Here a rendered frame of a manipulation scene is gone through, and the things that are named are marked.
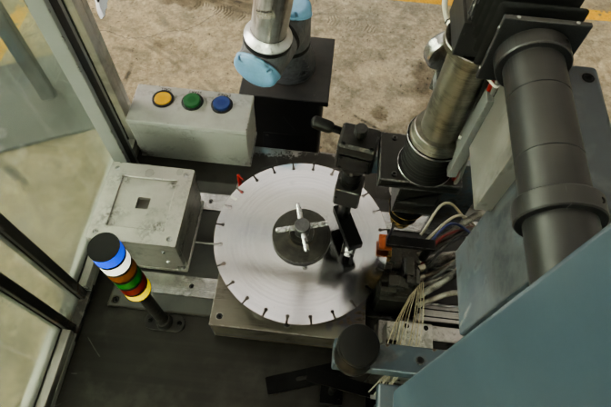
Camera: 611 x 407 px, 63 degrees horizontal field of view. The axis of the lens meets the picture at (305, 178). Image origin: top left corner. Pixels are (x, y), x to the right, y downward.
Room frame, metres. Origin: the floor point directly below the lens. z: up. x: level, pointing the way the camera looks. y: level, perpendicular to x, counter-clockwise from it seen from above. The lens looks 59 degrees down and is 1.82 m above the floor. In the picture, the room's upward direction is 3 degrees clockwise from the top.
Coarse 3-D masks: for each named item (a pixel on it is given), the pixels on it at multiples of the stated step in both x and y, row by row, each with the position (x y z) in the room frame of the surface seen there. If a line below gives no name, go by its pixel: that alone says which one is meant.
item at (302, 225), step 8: (296, 208) 0.42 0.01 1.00; (296, 224) 0.38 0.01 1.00; (304, 224) 0.39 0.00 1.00; (312, 224) 0.39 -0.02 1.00; (320, 224) 0.39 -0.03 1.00; (280, 232) 0.37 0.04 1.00; (296, 232) 0.37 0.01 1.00; (304, 232) 0.37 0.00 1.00; (304, 240) 0.36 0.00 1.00; (304, 248) 0.34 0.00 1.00
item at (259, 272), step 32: (256, 192) 0.48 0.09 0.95; (288, 192) 0.48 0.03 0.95; (320, 192) 0.48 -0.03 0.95; (256, 224) 0.41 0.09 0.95; (384, 224) 0.42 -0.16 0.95; (224, 256) 0.34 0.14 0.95; (256, 256) 0.34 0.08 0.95; (352, 256) 0.35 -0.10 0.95; (384, 256) 0.36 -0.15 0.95; (256, 288) 0.28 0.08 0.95; (288, 288) 0.28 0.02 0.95; (320, 288) 0.29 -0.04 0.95; (352, 288) 0.29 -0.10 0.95; (288, 320) 0.23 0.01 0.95; (320, 320) 0.23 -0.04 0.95
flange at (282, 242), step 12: (288, 216) 0.42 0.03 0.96; (312, 216) 0.42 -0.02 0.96; (312, 228) 0.39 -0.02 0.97; (324, 228) 0.40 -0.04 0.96; (276, 240) 0.37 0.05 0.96; (288, 240) 0.37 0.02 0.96; (300, 240) 0.37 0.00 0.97; (312, 240) 0.37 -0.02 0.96; (324, 240) 0.38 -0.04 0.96; (276, 252) 0.35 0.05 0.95; (288, 252) 0.35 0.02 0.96; (300, 252) 0.35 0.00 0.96; (312, 252) 0.35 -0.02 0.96; (324, 252) 0.35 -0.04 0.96
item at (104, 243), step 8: (96, 240) 0.27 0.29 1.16; (104, 240) 0.27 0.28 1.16; (112, 240) 0.27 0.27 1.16; (88, 248) 0.26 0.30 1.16; (96, 248) 0.26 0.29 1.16; (104, 248) 0.26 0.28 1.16; (112, 248) 0.26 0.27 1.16; (120, 248) 0.26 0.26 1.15; (96, 256) 0.25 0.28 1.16; (104, 256) 0.25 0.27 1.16; (112, 256) 0.25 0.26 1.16; (120, 256) 0.25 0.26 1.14; (96, 264) 0.24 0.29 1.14; (104, 264) 0.24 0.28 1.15; (112, 264) 0.24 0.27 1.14
